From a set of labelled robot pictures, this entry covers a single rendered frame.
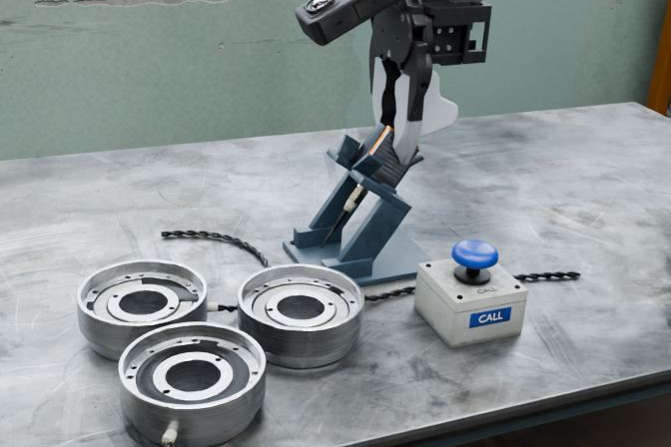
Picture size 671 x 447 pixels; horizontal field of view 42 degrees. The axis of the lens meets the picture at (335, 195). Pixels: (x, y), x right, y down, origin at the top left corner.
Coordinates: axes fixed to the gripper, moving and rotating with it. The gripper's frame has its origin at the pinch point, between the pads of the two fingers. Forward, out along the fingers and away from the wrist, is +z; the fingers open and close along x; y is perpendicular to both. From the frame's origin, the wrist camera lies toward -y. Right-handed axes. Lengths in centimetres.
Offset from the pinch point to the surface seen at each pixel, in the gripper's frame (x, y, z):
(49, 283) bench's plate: 4.6, -31.6, 11.8
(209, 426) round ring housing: -22.2, -24.1, 9.5
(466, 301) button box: -16.7, -0.7, 7.4
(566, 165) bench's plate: 14.6, 33.8, 11.9
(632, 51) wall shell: 146, 164, 40
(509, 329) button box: -16.8, 4.0, 11.1
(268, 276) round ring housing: -6.1, -14.3, 8.4
